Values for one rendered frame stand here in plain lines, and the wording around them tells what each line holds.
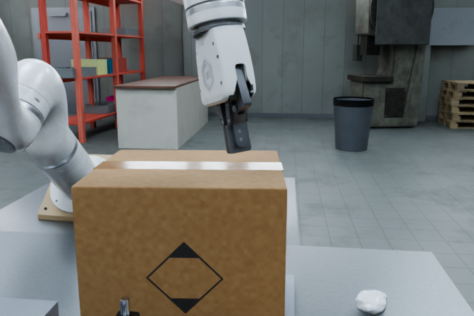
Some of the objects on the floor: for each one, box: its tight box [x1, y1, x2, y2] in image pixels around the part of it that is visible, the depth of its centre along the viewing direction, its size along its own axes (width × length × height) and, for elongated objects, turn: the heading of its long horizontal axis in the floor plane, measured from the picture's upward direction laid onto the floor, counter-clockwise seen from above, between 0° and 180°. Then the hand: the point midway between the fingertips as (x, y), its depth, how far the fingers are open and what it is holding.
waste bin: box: [333, 97, 375, 152], centre depth 609 cm, size 53×53×68 cm
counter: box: [114, 75, 208, 150], centre depth 721 cm, size 83×251×86 cm, turn 174°
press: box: [347, 0, 435, 128], centre depth 773 cm, size 140×125×273 cm
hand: (236, 138), depth 64 cm, fingers closed
